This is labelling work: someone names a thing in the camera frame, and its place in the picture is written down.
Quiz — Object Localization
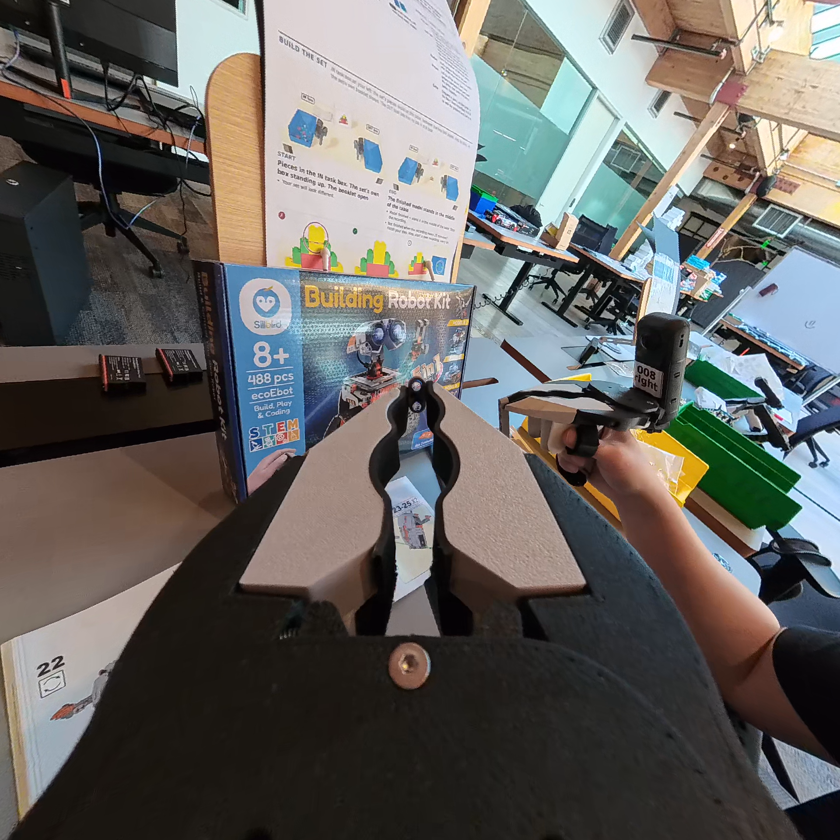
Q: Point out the small printed instruction sheet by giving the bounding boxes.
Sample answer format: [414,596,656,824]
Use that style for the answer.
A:
[384,476,435,601]

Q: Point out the open instruction booklet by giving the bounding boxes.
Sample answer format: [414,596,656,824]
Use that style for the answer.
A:
[0,563,181,818]

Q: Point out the clear plastic bag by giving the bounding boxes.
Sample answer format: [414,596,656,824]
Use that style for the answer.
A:
[646,446,686,488]

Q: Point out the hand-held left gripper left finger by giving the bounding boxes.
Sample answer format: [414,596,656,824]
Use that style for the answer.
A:
[239,386,403,636]

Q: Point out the blue robot kit box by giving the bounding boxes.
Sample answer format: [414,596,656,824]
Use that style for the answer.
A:
[192,260,476,503]

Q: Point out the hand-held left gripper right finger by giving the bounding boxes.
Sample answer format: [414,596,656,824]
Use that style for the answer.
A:
[427,382,587,636]

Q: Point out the clear plastic bags pile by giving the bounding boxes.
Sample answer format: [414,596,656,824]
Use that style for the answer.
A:
[696,351,782,403]

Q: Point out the grey desk with black edge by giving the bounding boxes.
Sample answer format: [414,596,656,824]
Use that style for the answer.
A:
[0,343,217,468]

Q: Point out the person's right hand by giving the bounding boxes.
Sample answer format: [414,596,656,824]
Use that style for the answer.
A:
[558,428,665,517]

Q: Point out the yellow plastic bin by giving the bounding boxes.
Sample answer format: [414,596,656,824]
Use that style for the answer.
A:
[518,374,710,526]

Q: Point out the person's black shirt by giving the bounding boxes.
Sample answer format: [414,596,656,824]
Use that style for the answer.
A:
[771,626,840,765]

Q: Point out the large printed instruction sheet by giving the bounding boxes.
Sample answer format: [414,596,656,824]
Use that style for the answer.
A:
[261,0,481,284]

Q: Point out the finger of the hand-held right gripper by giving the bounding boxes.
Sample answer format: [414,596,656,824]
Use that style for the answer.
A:
[508,382,611,410]
[502,397,582,455]

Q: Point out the grey metal stand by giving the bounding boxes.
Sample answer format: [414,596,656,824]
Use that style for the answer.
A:
[577,335,636,370]

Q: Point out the black office chair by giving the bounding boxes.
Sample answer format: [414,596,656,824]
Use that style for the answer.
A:
[748,538,840,601]
[79,190,191,278]
[755,377,840,470]

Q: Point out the black battery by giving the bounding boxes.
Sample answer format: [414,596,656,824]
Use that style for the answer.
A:
[155,348,204,385]
[98,354,147,393]

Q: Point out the person's right forearm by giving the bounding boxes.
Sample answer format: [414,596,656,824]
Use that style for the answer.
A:
[613,479,828,762]

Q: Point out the rounded wooden board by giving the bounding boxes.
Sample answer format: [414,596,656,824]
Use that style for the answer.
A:
[205,52,266,266]

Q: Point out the wood-edged monitor desk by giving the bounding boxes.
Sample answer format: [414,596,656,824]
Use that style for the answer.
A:
[0,79,211,158]

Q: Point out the black computer monitor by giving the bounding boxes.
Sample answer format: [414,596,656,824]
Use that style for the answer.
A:
[0,0,178,86]

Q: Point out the dark computer tower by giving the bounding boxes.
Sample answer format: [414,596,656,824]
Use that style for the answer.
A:
[0,161,91,347]

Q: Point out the wood-top standing desk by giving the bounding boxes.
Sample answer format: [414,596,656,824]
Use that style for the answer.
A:
[462,210,581,327]
[567,243,647,329]

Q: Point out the white whiteboard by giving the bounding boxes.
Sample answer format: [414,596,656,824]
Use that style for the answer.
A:
[725,246,840,375]

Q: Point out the small cardboard box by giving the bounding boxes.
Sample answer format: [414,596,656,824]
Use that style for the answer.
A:
[541,212,580,250]

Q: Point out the green plastic bin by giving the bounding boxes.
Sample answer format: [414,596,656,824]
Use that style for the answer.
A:
[666,420,803,531]
[684,360,765,403]
[682,402,802,490]

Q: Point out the distant instruction sheet stand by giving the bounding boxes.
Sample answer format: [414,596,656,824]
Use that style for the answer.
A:
[640,252,683,316]

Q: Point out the black red model car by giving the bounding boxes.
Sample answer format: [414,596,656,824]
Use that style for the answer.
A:
[489,203,542,236]

